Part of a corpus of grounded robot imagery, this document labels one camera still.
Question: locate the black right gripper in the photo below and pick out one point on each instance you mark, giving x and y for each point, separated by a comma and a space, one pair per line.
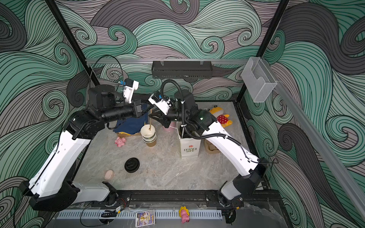
166, 118

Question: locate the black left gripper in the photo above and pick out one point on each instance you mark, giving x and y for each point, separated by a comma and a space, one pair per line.
137, 106

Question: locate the white paper takeout bag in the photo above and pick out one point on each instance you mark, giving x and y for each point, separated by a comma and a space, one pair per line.
188, 147

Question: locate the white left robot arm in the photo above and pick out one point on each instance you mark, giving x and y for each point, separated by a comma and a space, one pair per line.
49, 190

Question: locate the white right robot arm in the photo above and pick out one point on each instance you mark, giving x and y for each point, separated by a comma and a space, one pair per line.
178, 105

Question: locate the pink cup holder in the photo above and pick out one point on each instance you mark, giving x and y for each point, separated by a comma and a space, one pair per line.
172, 127

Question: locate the dark blue napkin stack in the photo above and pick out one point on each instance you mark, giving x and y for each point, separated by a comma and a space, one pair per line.
131, 126

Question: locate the stack of paper cups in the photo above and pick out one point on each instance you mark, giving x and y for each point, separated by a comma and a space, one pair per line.
148, 133

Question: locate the small pink pig toy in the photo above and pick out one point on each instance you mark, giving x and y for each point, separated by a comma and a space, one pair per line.
120, 141

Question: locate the yellow red plush toy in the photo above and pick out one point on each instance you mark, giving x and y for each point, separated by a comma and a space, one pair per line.
221, 117

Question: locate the brown pulp cup carrier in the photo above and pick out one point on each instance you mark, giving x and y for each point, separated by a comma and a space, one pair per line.
210, 148

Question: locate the stack of black lids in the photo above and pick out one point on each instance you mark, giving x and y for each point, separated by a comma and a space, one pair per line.
132, 165

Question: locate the pink earbud case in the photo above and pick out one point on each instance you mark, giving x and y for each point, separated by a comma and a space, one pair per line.
109, 175

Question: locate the pink figurine toy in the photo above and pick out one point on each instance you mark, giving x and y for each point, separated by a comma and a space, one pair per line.
184, 214

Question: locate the colourful picture card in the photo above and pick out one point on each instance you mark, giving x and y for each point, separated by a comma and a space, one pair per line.
145, 218

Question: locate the black wall shelf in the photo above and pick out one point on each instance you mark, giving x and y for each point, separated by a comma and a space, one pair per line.
181, 69

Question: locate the clear plastic wall holder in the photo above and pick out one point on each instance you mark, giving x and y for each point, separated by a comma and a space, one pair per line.
259, 79

